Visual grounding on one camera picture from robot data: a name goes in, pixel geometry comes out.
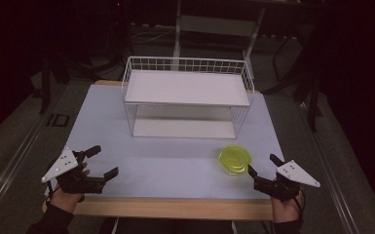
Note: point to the black metal stand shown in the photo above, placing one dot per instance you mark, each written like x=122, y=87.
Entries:
x=45, y=87
x=312, y=104

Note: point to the metal floor rail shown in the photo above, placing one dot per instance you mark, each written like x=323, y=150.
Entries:
x=13, y=165
x=331, y=182

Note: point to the person's right hand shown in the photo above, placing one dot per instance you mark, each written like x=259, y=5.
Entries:
x=285, y=211

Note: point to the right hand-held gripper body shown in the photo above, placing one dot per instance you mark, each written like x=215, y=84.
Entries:
x=293, y=174

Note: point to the person's left hand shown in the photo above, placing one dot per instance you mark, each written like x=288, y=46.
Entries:
x=65, y=201

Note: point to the black floor plate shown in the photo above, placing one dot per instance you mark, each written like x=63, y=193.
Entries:
x=49, y=121

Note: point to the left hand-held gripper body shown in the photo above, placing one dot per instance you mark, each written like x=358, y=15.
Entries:
x=61, y=164

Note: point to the pale blue table mat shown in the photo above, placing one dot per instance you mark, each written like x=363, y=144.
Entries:
x=162, y=172

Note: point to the yellow-green plastic bowl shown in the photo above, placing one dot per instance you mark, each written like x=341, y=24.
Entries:
x=235, y=159

